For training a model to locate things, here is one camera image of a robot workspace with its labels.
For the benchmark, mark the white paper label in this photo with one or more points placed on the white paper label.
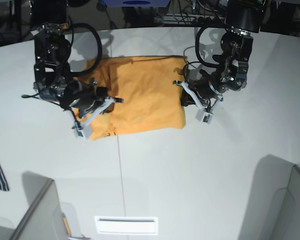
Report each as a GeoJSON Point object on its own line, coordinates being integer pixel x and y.
{"type": "Point", "coordinates": [119, 225]}

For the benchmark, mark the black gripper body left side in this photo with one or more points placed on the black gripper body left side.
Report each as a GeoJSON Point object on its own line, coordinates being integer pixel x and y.
{"type": "Point", "coordinates": [206, 88]}

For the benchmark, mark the grey bin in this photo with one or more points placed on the grey bin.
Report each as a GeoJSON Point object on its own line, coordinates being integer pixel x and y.
{"type": "Point", "coordinates": [46, 219]}
{"type": "Point", "coordinates": [273, 208]}

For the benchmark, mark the yellow-orange T-shirt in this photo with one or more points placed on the yellow-orange T-shirt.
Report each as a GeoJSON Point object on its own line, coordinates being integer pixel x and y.
{"type": "Point", "coordinates": [150, 99]}

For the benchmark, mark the aluminium frame rail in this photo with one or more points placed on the aluminium frame rail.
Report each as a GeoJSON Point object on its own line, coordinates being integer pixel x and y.
{"type": "Point", "coordinates": [185, 20]}

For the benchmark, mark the grey bin left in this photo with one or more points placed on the grey bin left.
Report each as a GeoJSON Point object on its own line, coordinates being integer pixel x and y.
{"type": "Point", "coordinates": [46, 219]}

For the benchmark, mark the grey bin right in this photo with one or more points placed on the grey bin right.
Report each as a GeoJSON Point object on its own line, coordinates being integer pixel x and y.
{"type": "Point", "coordinates": [273, 208]}

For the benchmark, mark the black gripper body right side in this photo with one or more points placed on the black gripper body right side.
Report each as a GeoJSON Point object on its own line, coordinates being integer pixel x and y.
{"type": "Point", "coordinates": [85, 97]}

